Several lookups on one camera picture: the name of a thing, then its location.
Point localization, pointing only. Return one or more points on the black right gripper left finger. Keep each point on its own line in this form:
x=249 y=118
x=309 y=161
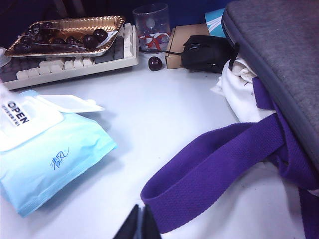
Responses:
x=132 y=224

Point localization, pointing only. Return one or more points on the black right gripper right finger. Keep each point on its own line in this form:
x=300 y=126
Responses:
x=150 y=226

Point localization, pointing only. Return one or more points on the sky blue wet wipes packet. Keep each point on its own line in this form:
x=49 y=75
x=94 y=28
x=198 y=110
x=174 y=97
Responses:
x=62 y=161

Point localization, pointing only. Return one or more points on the teal and white packet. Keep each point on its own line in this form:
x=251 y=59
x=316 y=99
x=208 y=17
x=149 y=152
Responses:
x=214 y=25

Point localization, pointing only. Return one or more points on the dark red cherry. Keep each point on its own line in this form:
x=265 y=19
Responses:
x=47 y=25
x=90 y=41
x=155 y=63
x=71 y=40
x=100 y=35
x=35 y=28

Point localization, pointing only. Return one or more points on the white and grey keyboard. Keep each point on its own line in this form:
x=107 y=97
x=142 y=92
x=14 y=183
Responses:
x=74 y=72

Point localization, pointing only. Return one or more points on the brown cardboard box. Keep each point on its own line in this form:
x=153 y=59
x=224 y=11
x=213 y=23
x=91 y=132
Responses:
x=174 y=61

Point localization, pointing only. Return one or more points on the black computer mouse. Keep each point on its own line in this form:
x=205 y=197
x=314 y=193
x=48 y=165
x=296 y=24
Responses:
x=209 y=52

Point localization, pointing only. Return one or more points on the clear drinking glass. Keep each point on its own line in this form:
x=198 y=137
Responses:
x=152 y=22

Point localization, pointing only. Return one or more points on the gold foil tray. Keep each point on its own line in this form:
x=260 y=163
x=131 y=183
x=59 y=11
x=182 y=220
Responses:
x=74 y=27

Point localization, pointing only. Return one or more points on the grey laptop sleeve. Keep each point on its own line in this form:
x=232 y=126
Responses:
x=274 y=49

